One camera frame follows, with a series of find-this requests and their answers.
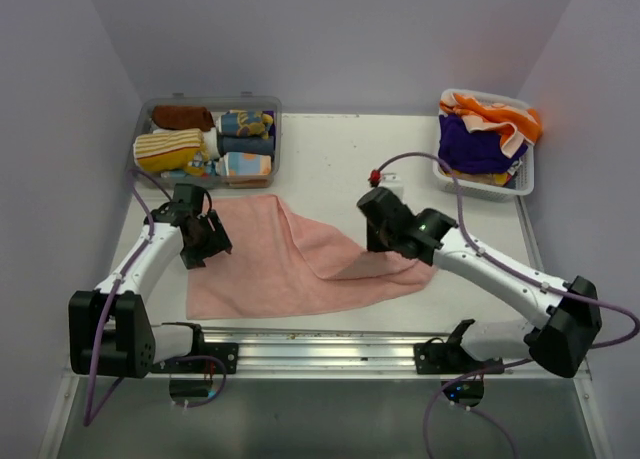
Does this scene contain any pink terry towel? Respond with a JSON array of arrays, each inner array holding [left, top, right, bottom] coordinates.
[[186, 194, 436, 320]]

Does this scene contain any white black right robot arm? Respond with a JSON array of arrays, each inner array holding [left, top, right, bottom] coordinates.
[[357, 187, 602, 378]]

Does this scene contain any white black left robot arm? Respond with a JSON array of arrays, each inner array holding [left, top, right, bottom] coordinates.
[[68, 184, 232, 378]]

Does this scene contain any light blue orange rolled towel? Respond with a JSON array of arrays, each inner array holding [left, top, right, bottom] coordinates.
[[216, 152, 272, 177]]

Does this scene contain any white rolled towel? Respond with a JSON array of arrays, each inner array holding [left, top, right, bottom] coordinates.
[[202, 128, 221, 161]]

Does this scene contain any yellow striped rolled towel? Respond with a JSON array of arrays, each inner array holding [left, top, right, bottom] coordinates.
[[133, 129, 211, 177]]

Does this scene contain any dark blue rolled towel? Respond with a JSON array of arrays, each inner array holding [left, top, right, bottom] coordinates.
[[217, 136, 275, 156]]

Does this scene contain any clear plastic storage bin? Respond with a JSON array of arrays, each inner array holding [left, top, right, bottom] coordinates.
[[131, 95, 281, 188]]

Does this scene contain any purple towel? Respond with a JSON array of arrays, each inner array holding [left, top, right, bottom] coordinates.
[[438, 115, 528, 174]]

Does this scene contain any blue yellow patterned rolled towel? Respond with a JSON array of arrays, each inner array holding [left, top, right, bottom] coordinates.
[[216, 110, 274, 139]]

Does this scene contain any brown rolled towel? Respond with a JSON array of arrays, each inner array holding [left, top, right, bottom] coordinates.
[[151, 105, 215, 132]]

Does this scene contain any white plastic laundry basket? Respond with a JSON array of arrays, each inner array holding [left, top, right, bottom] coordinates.
[[432, 89, 543, 202]]

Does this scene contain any orange white towel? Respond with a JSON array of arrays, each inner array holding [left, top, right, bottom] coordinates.
[[439, 92, 543, 158]]

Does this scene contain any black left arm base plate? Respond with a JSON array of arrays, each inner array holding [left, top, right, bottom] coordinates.
[[151, 342, 239, 375]]

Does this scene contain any aluminium table edge rail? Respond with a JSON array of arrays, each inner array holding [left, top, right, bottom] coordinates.
[[64, 328, 591, 380]]

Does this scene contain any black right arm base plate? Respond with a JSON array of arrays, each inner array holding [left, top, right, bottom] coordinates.
[[413, 338, 505, 375]]

